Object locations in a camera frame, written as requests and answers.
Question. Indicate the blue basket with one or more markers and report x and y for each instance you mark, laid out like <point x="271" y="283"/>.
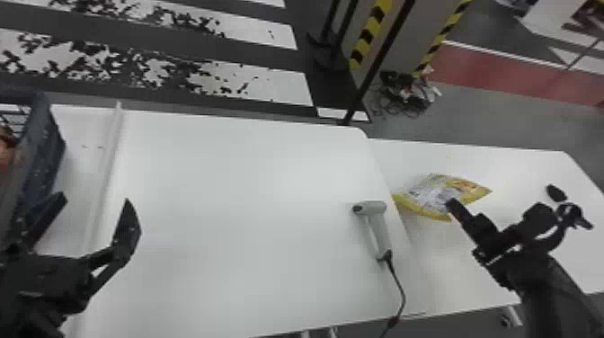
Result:
<point x="40" y="151"/>

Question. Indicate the hand scanner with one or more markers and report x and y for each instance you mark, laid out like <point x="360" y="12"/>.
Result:
<point x="375" y="222"/>

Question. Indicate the yellow snack packet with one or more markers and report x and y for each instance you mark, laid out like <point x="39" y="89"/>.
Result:
<point x="436" y="193"/>

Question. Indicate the yellow black striped post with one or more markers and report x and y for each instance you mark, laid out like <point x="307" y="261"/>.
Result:
<point x="441" y="38"/>
<point x="368" y="35"/>

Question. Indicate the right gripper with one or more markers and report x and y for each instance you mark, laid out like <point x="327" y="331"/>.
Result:
<point x="485" y="233"/>

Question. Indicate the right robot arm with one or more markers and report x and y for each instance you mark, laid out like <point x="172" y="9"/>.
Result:
<point x="557" y="302"/>

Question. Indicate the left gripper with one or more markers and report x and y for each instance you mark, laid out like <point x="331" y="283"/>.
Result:
<point x="47" y="278"/>

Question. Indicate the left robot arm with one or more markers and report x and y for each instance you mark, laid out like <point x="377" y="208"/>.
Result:
<point x="26" y="318"/>

